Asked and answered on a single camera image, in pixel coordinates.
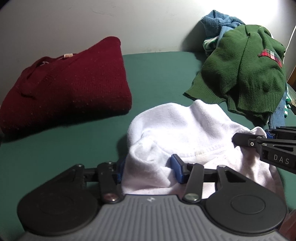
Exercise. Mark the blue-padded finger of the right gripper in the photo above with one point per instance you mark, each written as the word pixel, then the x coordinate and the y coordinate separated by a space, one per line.
pixel 269 134
pixel 245 140

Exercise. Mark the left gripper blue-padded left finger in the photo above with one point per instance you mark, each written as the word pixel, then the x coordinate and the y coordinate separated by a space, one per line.
pixel 109 178

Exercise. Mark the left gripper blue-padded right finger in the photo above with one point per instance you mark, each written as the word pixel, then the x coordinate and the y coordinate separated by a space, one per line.
pixel 192 175

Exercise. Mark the white polo shirt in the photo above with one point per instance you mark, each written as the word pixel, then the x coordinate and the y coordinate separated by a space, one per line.
pixel 200 133

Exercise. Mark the dark green knit sweater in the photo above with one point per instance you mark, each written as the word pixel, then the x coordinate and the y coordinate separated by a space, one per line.
pixel 245 71

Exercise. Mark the green white striped shirt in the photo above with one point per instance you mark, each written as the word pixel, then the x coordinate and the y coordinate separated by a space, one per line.
pixel 210 44

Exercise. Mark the folded dark red sweater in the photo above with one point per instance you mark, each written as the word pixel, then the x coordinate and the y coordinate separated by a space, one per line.
pixel 62 91

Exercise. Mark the blue knit garment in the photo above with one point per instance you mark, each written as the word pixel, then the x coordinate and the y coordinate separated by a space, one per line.
pixel 216 24

